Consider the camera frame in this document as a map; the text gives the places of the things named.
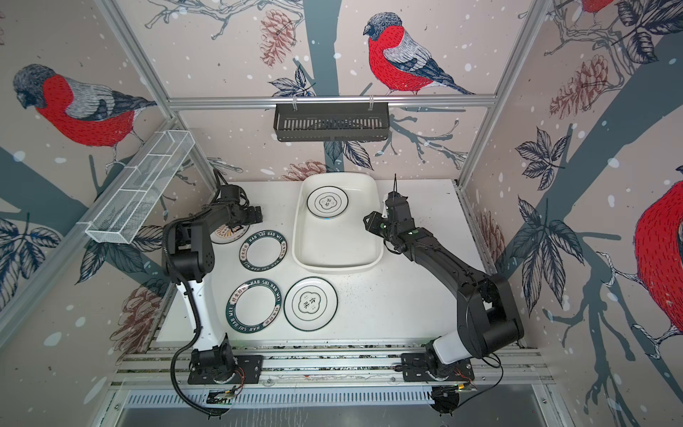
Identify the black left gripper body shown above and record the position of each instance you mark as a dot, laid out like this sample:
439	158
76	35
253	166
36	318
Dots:
248	216

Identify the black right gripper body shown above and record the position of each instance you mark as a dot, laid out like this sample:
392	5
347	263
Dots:
394	231

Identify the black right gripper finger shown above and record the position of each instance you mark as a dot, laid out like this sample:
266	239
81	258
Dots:
373	218
377	228

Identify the white flower plate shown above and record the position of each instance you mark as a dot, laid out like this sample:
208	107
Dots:
327	202
311	304

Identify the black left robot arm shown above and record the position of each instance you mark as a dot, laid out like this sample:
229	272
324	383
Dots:
188	256

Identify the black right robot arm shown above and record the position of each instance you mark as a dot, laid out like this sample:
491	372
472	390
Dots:
487	316

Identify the white plastic bin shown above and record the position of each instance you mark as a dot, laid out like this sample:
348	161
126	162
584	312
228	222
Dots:
339	245

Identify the orange sunburst plate left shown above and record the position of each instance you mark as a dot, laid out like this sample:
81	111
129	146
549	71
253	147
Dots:
224	235

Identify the green rim plate upper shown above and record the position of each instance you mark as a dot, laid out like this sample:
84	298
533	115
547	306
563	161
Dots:
263	251

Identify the green rim plate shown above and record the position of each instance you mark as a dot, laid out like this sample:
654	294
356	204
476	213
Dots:
263	251
253	306

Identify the green rim plate lower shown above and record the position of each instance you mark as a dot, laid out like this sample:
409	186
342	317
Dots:
253	306

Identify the black hanging wire basket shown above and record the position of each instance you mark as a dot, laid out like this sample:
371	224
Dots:
332	122

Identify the white mesh wall shelf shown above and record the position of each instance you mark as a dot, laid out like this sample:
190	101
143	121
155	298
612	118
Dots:
145	182

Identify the horizontal aluminium frame bar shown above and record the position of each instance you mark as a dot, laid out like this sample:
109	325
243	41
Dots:
265	103

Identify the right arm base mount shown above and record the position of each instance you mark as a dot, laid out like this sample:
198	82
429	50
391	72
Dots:
426	367

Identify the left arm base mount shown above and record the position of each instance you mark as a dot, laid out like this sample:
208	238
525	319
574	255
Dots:
208	369

